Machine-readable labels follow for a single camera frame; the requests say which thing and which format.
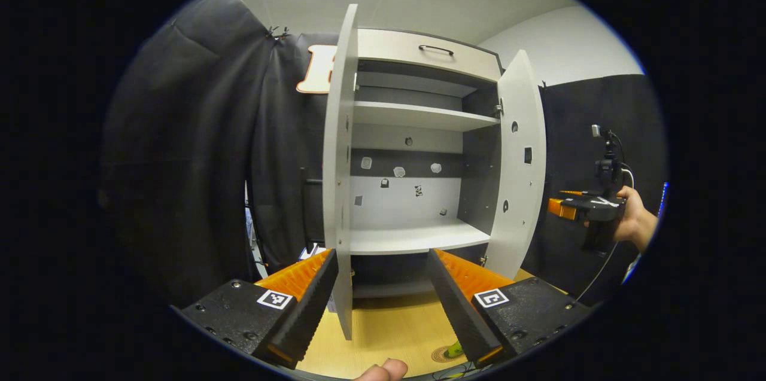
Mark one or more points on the white and grey cabinet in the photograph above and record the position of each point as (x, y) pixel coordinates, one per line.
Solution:
(476, 189)

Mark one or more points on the black backdrop cloth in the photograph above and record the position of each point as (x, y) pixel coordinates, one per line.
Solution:
(179, 159)

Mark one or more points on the white cabinet shelf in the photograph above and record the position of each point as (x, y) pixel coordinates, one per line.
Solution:
(419, 115)
(413, 240)

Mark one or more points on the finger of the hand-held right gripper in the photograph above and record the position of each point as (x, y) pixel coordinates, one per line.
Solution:
(580, 192)
(562, 209)

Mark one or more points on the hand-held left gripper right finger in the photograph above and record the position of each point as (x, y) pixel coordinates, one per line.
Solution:
(458, 303)

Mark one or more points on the white cabinet drawer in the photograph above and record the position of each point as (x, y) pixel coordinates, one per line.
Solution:
(389, 46)

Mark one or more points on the metal door hinge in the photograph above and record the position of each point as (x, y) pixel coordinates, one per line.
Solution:
(498, 110)

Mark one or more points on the round cork coaster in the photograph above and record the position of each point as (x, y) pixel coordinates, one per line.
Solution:
(440, 356)

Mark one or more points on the white cabinet door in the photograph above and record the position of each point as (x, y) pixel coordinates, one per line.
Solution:
(520, 219)
(338, 159)

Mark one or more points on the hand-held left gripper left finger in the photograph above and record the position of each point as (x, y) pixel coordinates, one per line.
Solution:
(305, 303)

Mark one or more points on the green bottle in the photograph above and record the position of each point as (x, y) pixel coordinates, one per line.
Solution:
(456, 350)

